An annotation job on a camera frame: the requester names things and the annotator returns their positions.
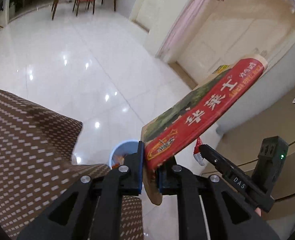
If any white panel door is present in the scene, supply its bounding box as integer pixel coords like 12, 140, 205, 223
176, 5, 295, 85
130, 0, 178, 33

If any brown polka dot tablecloth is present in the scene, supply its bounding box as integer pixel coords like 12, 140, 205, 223
0, 87, 144, 240

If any red wrapper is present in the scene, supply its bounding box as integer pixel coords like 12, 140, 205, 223
194, 137, 205, 166

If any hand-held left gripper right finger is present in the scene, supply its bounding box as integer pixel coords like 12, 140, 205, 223
157, 156, 281, 240

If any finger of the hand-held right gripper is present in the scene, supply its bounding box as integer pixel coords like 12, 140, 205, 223
199, 144, 234, 174

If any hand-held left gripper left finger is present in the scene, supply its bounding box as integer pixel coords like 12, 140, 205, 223
17, 141, 146, 240

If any blue plastic bin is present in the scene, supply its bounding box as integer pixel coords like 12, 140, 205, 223
109, 141, 140, 170

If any beige rounded cabinet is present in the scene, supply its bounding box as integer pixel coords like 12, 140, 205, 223
202, 62, 295, 230

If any white cable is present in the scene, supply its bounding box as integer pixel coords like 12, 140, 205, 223
199, 194, 211, 240

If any pink lace curtain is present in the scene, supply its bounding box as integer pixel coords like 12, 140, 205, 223
155, 0, 228, 60

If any red cardboard box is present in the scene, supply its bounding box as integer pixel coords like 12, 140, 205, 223
141, 54, 268, 205

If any dark wooden dining table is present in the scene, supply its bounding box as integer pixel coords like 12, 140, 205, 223
51, 0, 119, 20

